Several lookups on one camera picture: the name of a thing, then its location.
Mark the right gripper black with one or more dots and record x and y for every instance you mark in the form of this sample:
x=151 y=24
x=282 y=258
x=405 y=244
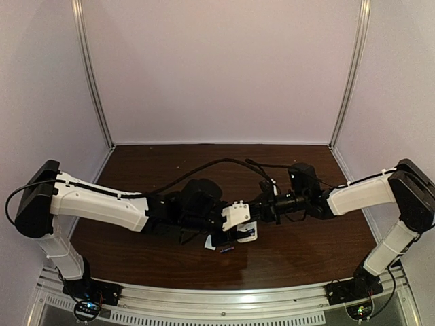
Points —
x=276 y=207

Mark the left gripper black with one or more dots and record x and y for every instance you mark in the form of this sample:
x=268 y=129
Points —
x=215 y=238

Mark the purple AAA battery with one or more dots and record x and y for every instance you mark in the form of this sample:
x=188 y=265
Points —
x=226 y=250

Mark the white battery cover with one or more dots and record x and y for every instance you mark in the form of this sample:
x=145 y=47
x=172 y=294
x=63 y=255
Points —
x=208 y=244

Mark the white remote control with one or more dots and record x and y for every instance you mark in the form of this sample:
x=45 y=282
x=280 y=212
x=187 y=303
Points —
x=249 y=232

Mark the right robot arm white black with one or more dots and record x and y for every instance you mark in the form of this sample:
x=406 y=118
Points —
x=404 y=185

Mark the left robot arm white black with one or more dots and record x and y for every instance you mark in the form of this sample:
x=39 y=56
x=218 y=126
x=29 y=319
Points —
x=52 y=192

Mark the right controller board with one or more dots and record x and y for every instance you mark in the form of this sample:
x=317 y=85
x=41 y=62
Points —
x=360 y=311

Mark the controller board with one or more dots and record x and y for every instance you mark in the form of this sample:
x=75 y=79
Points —
x=360 y=311
x=86 y=311

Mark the left controller board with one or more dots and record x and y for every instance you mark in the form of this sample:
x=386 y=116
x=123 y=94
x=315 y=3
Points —
x=86 y=311

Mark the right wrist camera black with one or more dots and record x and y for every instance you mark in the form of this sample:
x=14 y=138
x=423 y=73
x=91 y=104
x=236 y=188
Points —
x=269 y=186

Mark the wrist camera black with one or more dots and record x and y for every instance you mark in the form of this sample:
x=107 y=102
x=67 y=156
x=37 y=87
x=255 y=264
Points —
x=269 y=186
x=235 y=214

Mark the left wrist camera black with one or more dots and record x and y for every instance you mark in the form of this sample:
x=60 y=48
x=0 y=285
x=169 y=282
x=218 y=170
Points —
x=235 y=214

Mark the aluminium front rail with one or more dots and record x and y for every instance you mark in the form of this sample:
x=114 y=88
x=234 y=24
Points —
x=300 y=305

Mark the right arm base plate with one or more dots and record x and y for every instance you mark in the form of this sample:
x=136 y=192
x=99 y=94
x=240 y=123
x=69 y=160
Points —
x=343 y=291

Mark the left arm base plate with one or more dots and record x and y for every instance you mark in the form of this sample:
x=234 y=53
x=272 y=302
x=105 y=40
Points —
x=93 y=290

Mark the right aluminium corner post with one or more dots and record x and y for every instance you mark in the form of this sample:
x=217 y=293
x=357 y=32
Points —
x=356 y=58

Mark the aluminium corner post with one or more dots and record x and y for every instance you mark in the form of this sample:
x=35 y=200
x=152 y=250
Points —
x=80 y=25
x=356 y=58

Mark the left aluminium corner post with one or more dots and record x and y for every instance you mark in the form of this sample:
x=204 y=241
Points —
x=80 y=25

